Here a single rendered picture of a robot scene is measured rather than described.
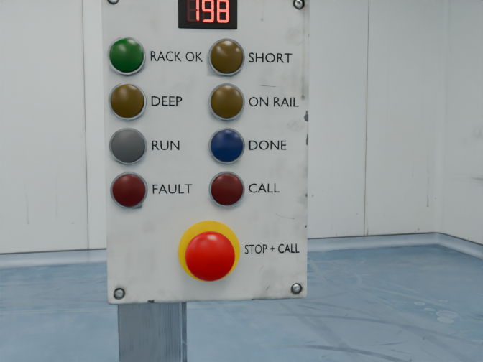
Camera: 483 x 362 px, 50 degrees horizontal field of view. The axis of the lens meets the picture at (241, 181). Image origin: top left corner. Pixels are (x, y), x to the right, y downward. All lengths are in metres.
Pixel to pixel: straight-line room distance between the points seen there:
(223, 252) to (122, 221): 0.09
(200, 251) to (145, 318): 0.13
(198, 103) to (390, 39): 4.48
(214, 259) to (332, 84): 4.21
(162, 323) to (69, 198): 3.72
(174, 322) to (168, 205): 0.14
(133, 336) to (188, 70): 0.26
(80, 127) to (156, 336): 3.71
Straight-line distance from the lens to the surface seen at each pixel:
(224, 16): 0.44
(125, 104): 0.43
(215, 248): 0.41
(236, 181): 0.43
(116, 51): 0.43
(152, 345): 0.53
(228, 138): 0.43
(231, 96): 0.43
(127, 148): 0.43
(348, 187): 4.66
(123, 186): 0.43
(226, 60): 0.43
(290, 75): 0.44
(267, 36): 0.44
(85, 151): 4.19
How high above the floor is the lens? 0.97
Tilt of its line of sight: 5 degrees down
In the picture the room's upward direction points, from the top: straight up
